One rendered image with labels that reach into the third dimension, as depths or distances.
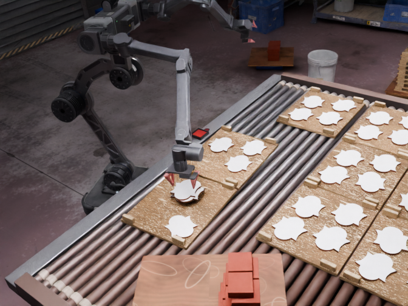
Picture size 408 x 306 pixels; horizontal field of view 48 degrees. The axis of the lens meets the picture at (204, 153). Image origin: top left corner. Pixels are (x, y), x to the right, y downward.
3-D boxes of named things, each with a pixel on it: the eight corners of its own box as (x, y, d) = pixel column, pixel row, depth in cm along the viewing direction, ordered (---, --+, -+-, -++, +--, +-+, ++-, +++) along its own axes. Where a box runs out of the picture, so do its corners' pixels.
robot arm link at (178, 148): (173, 141, 191) (169, 148, 186) (189, 142, 189) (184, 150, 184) (175, 155, 194) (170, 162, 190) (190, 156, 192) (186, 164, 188)
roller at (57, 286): (49, 295, 177) (45, 287, 174) (294, 88, 298) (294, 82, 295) (57, 301, 174) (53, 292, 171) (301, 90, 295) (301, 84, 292)
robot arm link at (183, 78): (180, 75, 219) (174, 59, 210) (191, 73, 218) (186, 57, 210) (180, 150, 196) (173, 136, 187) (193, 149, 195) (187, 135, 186)
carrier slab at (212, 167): (178, 169, 229) (177, 167, 228) (221, 130, 255) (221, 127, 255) (238, 190, 211) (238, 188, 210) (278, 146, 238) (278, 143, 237)
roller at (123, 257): (65, 308, 171) (62, 299, 168) (308, 92, 292) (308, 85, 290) (73, 314, 169) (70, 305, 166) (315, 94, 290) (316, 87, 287)
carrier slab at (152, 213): (121, 221, 201) (120, 219, 200) (175, 170, 228) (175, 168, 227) (186, 250, 184) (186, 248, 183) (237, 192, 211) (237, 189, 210)
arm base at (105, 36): (108, 48, 243) (104, 26, 236) (122, 49, 240) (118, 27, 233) (101, 55, 236) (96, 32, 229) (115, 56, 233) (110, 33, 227)
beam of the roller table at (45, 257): (8, 288, 184) (3, 277, 180) (274, 81, 313) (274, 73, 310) (20, 297, 179) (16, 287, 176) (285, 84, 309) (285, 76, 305)
